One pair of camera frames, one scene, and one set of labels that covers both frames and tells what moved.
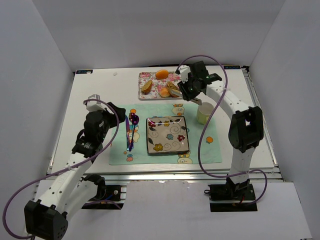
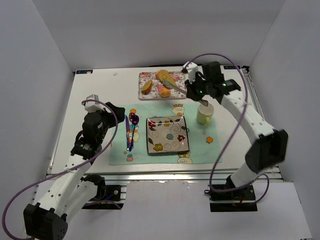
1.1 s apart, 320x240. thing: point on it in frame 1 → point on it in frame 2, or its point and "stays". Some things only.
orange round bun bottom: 164,92 stays
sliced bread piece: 173,90 → 164,75
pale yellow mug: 204,112 stays
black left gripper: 115,113 stays
